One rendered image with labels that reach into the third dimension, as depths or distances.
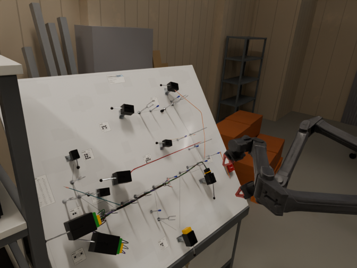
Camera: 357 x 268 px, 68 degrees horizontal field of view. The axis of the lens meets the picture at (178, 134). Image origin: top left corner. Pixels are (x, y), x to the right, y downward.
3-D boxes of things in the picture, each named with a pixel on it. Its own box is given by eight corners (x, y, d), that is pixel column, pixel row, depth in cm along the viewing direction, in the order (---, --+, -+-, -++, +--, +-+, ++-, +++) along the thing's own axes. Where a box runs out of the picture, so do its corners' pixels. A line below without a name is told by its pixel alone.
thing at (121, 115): (105, 108, 131) (112, 101, 124) (125, 111, 138) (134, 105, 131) (105, 116, 129) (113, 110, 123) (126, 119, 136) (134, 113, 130)
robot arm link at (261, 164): (270, 207, 87) (278, 177, 83) (252, 202, 88) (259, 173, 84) (262, 157, 127) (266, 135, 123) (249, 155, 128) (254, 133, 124)
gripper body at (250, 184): (238, 187, 130) (249, 182, 125) (249, 181, 137) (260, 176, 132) (245, 199, 129) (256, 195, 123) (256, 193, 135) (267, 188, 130)
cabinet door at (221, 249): (232, 258, 191) (240, 215, 176) (178, 309, 155) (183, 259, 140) (229, 256, 193) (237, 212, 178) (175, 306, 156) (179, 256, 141)
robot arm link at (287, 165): (313, 121, 137) (311, 135, 145) (301, 118, 140) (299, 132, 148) (283, 185, 117) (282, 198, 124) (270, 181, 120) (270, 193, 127)
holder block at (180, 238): (183, 257, 133) (196, 259, 126) (175, 234, 134) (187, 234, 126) (189, 252, 136) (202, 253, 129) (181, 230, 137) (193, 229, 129)
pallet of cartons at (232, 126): (288, 167, 408) (299, 122, 379) (255, 207, 313) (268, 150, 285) (235, 149, 457) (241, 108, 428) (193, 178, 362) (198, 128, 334)
